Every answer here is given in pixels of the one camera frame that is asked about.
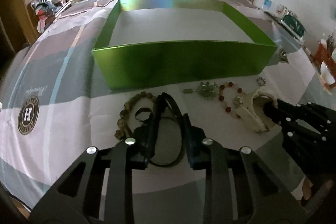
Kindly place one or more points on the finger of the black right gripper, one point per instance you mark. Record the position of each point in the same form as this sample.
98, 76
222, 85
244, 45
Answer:
301, 142
312, 116

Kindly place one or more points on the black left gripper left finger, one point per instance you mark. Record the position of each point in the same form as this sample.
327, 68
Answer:
97, 187

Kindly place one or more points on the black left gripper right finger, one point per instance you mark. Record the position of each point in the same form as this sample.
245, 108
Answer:
240, 188

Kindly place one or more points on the thin metal bangle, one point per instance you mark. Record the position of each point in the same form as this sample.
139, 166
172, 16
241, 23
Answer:
169, 149

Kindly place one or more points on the operator hand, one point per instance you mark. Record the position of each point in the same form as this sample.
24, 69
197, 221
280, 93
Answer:
307, 185

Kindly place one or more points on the white bowl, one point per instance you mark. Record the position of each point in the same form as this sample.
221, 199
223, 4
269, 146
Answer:
326, 74

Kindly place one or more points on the red orange box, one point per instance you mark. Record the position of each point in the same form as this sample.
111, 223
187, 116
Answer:
323, 54

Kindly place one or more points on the green stone pendant charm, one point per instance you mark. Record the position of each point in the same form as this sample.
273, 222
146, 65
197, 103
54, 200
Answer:
205, 90

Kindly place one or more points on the dark green box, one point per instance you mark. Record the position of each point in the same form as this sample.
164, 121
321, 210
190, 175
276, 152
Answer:
294, 26

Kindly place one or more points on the patterned grey white tablecloth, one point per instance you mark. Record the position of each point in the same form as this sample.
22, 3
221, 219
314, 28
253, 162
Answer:
78, 110

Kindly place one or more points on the green cardboard box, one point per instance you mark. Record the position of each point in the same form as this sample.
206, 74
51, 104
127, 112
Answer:
150, 43

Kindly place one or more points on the clutter pile of bags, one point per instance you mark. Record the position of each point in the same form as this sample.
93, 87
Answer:
45, 11

